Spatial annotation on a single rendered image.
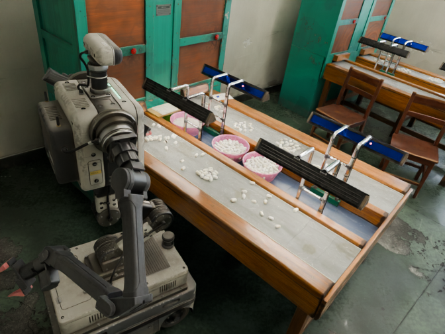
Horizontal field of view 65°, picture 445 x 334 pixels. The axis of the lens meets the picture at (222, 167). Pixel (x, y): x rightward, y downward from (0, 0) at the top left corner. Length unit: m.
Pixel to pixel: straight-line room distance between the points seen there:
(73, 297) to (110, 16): 1.62
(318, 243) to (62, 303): 1.28
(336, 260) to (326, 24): 3.27
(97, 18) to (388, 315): 2.67
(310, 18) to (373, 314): 3.36
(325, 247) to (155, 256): 0.91
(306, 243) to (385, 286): 1.19
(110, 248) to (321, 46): 3.59
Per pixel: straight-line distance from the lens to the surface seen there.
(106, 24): 2.42
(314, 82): 4.74
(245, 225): 1.82
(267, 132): 2.73
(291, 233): 1.89
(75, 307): 1.88
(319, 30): 4.64
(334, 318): 2.60
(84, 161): 1.32
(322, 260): 1.83
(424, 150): 3.93
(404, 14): 6.74
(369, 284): 2.90
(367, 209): 2.23
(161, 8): 2.64
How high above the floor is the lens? 2.02
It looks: 35 degrees down
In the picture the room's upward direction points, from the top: 9 degrees clockwise
